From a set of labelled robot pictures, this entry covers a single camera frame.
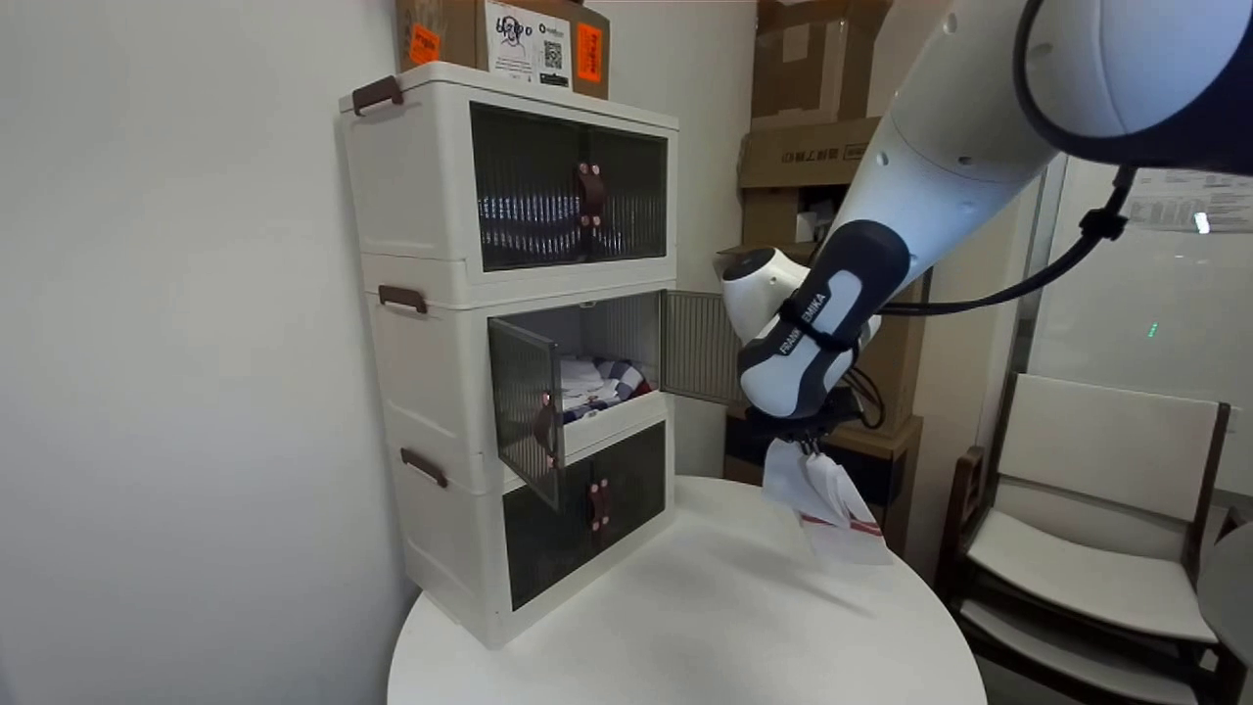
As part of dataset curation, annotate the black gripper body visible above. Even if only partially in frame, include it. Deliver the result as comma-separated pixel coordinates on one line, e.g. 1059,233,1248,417
776,388,886,453

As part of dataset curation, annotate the white checked towel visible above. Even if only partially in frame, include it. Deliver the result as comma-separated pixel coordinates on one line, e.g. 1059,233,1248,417
759,434,890,541

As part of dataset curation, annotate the clear tinted cabinet door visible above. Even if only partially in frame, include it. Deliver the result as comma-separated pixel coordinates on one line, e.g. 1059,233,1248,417
657,285,755,410

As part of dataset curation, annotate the white patterned cloth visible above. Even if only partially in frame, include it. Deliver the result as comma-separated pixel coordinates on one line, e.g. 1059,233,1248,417
558,357,654,423

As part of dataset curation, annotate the flat wide cardboard box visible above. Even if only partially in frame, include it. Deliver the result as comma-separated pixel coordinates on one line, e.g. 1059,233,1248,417
736,114,880,195

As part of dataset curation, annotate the dark framed cabinet door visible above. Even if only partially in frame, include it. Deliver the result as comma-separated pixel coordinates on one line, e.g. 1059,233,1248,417
486,315,569,512

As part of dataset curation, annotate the wooden chair with white cushions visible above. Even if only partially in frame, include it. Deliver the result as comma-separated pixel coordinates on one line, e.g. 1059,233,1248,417
936,370,1253,705

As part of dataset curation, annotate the blue white striped cloth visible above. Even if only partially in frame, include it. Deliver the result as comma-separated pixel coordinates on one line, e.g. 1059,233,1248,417
479,191,586,259

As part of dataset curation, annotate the tall taped cardboard box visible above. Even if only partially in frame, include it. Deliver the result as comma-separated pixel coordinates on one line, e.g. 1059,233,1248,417
753,0,910,122

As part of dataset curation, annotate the white three-tier storage cabinet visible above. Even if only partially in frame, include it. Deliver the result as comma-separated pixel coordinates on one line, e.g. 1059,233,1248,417
333,59,691,654

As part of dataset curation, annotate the cardboard box with orange stickers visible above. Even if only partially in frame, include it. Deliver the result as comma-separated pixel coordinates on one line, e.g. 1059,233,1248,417
392,0,615,101

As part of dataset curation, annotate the grey vertical door frame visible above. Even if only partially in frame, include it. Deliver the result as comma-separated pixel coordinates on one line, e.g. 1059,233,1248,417
1010,169,1082,385

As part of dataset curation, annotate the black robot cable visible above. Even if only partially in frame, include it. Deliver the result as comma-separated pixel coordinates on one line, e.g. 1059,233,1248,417
880,161,1145,323

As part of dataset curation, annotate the brown cabinet side handle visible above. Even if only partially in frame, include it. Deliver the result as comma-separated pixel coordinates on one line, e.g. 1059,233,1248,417
376,281,430,323
347,73,407,122
394,445,453,492

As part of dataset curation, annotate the wall poster with red header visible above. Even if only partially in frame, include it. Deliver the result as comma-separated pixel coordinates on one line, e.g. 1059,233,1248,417
1129,161,1253,240

